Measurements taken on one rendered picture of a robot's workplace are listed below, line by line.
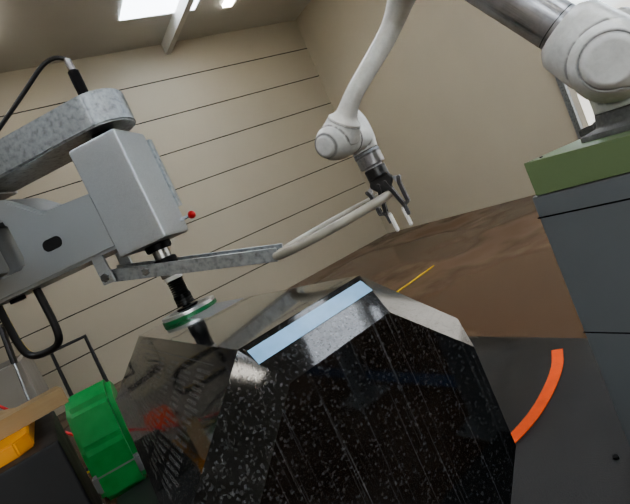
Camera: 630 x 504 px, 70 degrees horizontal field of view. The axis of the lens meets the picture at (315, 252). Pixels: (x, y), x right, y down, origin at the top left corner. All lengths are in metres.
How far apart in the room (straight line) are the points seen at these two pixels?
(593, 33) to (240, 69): 6.88
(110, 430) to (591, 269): 2.47
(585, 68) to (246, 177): 6.25
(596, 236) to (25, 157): 1.83
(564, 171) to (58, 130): 1.61
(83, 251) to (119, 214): 0.21
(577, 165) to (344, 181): 6.79
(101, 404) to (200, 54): 5.72
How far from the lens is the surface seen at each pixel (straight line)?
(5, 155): 2.01
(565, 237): 1.33
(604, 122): 1.35
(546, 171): 1.28
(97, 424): 2.93
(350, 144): 1.40
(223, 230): 6.72
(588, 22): 1.14
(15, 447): 1.47
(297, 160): 7.52
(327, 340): 0.91
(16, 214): 2.02
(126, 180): 1.74
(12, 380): 4.08
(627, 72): 1.09
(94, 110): 1.82
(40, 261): 1.99
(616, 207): 1.25
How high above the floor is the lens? 1.02
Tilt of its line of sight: 6 degrees down
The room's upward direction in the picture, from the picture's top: 24 degrees counter-clockwise
